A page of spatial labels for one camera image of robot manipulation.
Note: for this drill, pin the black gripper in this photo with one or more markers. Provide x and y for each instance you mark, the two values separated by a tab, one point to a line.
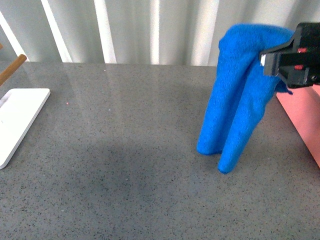
296	62

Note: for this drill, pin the blue microfiber cloth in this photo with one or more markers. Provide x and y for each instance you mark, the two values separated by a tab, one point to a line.
241	91

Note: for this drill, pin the pink plastic box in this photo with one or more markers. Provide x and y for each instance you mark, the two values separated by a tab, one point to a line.
303	109

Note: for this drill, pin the wooden rack bar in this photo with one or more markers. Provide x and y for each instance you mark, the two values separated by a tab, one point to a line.
8	72

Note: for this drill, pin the white rack base tray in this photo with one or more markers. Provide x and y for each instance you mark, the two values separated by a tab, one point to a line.
19	107

